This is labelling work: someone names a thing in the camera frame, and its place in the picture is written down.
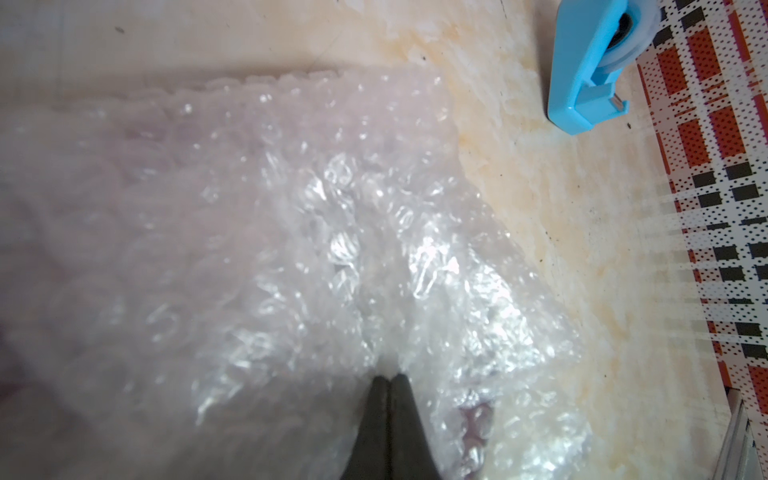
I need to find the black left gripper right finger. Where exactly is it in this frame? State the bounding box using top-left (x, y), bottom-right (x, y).
top-left (389, 374), bottom-right (441, 480)

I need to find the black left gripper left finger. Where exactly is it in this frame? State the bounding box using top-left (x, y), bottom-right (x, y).
top-left (340, 376), bottom-right (390, 480)

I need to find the clear bubble wrap sheet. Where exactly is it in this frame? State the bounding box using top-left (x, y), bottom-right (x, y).
top-left (1, 65), bottom-right (591, 479)

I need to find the blue tape dispenser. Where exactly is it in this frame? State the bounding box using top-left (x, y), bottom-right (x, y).
top-left (547, 0), bottom-right (630, 135)

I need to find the clear tape roll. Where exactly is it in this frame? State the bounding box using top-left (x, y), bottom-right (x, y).
top-left (598, 0), bottom-right (661, 72)

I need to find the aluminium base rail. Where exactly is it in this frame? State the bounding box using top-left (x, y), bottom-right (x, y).
top-left (712, 400), bottom-right (765, 480)

